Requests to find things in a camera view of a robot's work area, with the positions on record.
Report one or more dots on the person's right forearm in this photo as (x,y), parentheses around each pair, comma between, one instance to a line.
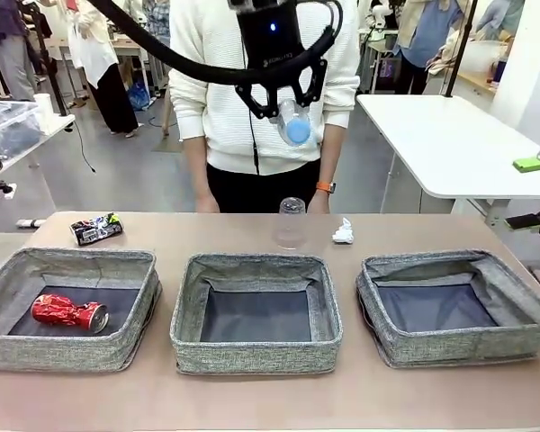
(198,171)

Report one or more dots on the white paper roll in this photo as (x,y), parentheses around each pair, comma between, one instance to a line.
(42,112)

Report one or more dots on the bystander in light blue top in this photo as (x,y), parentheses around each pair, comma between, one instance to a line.
(499,18)

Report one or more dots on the clear plastic cup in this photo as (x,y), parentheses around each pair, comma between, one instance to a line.
(291,225)

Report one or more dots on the clear plastic storage box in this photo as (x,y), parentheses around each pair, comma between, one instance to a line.
(9,130)

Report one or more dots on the clear bottle with blue cap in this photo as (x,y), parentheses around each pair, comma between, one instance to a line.
(297,130)

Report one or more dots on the small white side table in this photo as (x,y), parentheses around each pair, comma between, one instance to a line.
(40,141)

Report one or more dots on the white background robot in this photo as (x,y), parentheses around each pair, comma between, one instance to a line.
(379,15)

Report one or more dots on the wooden background desk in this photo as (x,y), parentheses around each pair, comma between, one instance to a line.
(130,43)

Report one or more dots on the bystander in white coat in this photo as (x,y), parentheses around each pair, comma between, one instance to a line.
(94,49)

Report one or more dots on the thin black pole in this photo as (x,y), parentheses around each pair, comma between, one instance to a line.
(462,45)

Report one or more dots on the grey fabric basket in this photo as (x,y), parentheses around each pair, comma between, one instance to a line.
(49,355)
(252,355)
(454,348)

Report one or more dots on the person in white sweater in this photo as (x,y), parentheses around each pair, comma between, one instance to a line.
(207,67)

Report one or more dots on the person's right hand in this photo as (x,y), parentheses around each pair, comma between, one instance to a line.
(207,206)

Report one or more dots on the black tripod stand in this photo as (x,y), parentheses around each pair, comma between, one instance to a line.
(57,90)

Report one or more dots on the crushed black drink can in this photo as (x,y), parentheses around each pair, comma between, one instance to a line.
(94,229)

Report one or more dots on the white paper ball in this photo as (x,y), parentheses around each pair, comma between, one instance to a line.
(343,234)

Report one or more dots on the person's left forearm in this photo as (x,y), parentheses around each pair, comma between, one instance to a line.
(330,157)

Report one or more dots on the large white table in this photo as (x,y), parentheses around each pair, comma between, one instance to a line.
(454,144)

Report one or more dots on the blue plastic bag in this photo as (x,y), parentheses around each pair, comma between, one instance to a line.
(139,96)

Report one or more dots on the crushed red drink can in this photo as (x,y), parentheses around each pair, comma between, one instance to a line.
(58,310)

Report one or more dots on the orange wristwatch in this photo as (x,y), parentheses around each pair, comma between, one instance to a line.
(325,186)

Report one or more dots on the white marker pen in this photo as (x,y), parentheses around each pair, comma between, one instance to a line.
(27,223)

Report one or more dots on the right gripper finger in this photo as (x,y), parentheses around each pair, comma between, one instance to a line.
(522,221)
(528,163)

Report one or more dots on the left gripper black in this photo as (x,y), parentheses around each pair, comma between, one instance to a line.
(270,45)

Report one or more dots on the bystander in purple jacket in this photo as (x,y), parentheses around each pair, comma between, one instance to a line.
(13,54)

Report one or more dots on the bystander in blue shirt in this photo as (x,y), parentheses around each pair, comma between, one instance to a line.
(425,31)

